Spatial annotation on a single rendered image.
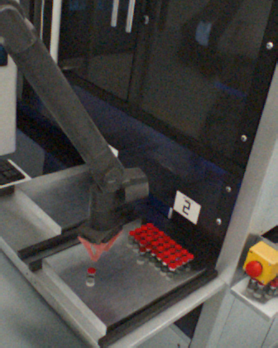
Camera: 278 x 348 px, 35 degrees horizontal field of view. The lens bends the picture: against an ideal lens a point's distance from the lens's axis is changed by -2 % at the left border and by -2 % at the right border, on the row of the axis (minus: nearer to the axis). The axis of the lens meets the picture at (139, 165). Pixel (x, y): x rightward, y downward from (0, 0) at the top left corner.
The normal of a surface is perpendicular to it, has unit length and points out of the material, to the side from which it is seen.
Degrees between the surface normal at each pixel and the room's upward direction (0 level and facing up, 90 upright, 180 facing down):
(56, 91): 91
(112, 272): 0
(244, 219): 90
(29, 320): 0
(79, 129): 95
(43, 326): 0
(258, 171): 90
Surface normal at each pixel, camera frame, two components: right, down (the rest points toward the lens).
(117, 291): 0.14, -0.86
